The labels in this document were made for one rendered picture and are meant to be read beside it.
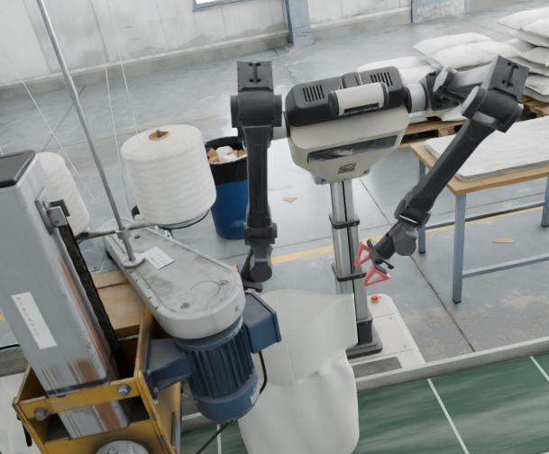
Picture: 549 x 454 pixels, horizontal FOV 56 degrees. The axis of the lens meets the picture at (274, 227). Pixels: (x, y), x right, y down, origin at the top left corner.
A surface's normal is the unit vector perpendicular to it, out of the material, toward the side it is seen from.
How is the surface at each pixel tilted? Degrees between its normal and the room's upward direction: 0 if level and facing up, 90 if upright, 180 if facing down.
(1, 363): 90
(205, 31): 90
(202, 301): 0
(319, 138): 40
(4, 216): 90
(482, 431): 0
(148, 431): 90
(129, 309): 0
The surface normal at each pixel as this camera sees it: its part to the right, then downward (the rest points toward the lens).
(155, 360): -0.15, -0.84
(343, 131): -0.03, -0.33
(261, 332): 0.52, 0.37
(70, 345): 0.14, 0.50
